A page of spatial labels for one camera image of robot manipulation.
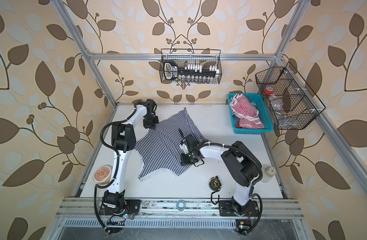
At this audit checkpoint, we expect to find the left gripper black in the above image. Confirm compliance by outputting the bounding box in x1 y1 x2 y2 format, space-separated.
143 113 159 129

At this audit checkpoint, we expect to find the blue white striped tank top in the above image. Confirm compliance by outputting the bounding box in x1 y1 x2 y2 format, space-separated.
135 109 203 182

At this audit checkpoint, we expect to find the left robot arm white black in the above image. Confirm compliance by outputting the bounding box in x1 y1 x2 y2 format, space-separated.
95 99 158 215

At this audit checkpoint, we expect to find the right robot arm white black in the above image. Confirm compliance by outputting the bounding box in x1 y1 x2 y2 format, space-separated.
179 135 263 216

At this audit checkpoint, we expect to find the red white striped tank top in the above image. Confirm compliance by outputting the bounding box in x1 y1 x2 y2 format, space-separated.
230 94 265 130

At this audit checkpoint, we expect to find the black white tool rack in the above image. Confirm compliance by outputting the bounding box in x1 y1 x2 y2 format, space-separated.
159 60 222 83

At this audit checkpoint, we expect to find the teal plastic basket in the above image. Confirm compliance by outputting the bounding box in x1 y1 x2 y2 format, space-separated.
228 93 274 135

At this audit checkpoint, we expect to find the red cap plastic bottle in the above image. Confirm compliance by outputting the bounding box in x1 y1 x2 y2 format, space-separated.
264 86 284 111

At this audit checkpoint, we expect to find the small tape roll on rail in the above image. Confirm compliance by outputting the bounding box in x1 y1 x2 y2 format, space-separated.
176 200 186 212

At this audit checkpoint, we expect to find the black wire basket back wall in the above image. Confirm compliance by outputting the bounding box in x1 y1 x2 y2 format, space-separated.
159 48 223 85

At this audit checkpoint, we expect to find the black wire basket wall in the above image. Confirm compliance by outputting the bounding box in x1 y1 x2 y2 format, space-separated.
159 48 223 85
255 62 326 130

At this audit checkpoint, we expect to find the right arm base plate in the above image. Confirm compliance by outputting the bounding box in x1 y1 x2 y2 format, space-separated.
218 200 260 217

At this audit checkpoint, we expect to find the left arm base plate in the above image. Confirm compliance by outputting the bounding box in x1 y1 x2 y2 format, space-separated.
98 199 141 216

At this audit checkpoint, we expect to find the black wire basket right wall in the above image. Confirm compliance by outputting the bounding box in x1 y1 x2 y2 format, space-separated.
255 62 326 130

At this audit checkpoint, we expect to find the aluminium front rail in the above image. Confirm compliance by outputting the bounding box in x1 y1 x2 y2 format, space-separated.
56 198 304 220

